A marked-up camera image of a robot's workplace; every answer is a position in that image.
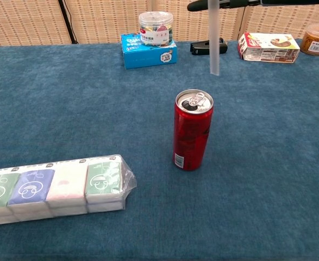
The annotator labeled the black tripod stand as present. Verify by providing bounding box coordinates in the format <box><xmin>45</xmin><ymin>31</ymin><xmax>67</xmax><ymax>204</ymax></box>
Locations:
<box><xmin>58</xmin><ymin>0</ymin><xmax>78</xmax><ymax>45</ymax></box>

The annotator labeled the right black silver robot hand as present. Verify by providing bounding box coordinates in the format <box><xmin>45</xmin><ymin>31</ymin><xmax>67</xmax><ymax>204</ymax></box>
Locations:
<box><xmin>186</xmin><ymin>0</ymin><xmax>319</xmax><ymax>12</ymax></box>

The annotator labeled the translucent plastic straw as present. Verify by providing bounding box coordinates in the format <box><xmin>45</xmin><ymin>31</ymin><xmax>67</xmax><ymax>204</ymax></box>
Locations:
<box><xmin>209</xmin><ymin>0</ymin><xmax>220</xmax><ymax>76</ymax></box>

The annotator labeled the white red cookie box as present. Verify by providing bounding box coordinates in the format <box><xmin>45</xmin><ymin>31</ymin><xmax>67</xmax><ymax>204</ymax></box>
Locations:
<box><xmin>237</xmin><ymin>32</ymin><xmax>301</xmax><ymax>64</ymax></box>

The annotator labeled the wrapped tissue multipack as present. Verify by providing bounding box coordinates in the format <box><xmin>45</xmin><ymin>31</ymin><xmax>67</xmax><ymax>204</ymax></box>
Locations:
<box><xmin>0</xmin><ymin>154</ymin><xmax>137</xmax><ymax>227</ymax></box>

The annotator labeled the black stapler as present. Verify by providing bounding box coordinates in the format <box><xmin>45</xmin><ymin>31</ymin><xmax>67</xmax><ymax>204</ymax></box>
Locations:
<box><xmin>190</xmin><ymin>38</ymin><xmax>228</xmax><ymax>57</ymax></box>

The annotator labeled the red soda can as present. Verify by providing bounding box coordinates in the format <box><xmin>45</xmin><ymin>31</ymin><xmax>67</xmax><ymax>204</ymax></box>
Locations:
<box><xmin>173</xmin><ymin>89</ymin><xmax>215</xmax><ymax>172</ymax></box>

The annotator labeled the clear jar of coloured clips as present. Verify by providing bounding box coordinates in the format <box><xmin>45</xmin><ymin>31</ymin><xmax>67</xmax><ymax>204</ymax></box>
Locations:
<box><xmin>138</xmin><ymin>11</ymin><xmax>174</xmax><ymax>47</ymax></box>

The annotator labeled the blue cardboard box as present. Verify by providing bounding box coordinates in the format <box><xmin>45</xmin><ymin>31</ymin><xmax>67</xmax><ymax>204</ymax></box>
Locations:
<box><xmin>121</xmin><ymin>33</ymin><xmax>178</xmax><ymax>70</ymax></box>

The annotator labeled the brown sauce jar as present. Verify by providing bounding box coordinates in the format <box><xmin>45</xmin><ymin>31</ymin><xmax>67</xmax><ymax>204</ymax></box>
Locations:
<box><xmin>299</xmin><ymin>23</ymin><xmax>319</xmax><ymax>57</ymax></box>

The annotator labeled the blue felt table cloth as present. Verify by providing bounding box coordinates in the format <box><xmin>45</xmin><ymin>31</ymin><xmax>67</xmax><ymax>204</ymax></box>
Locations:
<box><xmin>0</xmin><ymin>39</ymin><xmax>319</xmax><ymax>261</ymax></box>

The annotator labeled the bamboo folding screen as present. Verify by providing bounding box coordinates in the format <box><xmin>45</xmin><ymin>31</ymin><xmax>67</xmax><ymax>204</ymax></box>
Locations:
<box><xmin>0</xmin><ymin>0</ymin><xmax>319</xmax><ymax>46</ymax></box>

